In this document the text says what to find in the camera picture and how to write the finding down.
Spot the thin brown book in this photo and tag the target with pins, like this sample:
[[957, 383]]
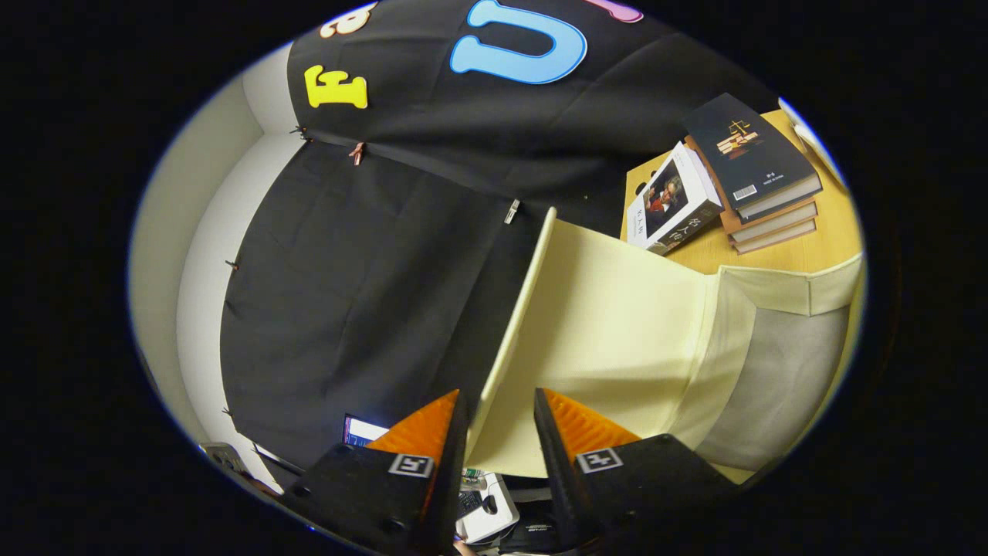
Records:
[[776, 238]]

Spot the brown cover book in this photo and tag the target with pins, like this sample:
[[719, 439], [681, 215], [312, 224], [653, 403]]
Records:
[[772, 222]]

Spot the black backdrop cloth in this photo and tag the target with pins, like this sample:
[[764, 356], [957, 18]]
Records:
[[370, 309]]

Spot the laptop screen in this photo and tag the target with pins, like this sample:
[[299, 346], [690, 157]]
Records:
[[359, 432]]

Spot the white portrait cover book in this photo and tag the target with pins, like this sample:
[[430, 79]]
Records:
[[668, 197]]

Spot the small red clip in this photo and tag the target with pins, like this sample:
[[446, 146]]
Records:
[[356, 153]]

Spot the fabric storage box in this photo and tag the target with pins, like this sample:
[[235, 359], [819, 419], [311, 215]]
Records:
[[617, 324]]

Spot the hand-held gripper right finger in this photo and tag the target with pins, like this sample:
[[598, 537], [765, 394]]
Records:
[[552, 463]]

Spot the small silver clip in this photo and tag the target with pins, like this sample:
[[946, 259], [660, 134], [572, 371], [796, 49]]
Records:
[[512, 211]]

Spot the dark hardcover book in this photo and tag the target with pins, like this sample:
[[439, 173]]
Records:
[[745, 150]]

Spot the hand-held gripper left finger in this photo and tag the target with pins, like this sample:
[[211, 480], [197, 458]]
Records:
[[454, 479]]

